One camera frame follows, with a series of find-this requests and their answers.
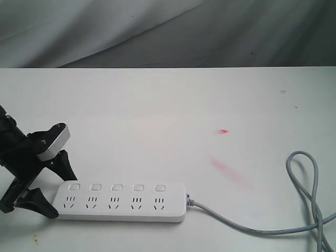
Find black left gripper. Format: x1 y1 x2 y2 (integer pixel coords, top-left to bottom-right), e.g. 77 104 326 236
1 122 77 219

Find white five-outlet power strip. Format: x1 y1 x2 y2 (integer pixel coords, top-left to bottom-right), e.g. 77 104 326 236
52 180 187 223

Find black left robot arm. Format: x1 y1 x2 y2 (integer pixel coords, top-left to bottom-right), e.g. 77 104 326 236
1 108 77 219

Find grey backdrop cloth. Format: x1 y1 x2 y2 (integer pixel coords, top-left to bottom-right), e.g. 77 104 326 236
1 1 335 68

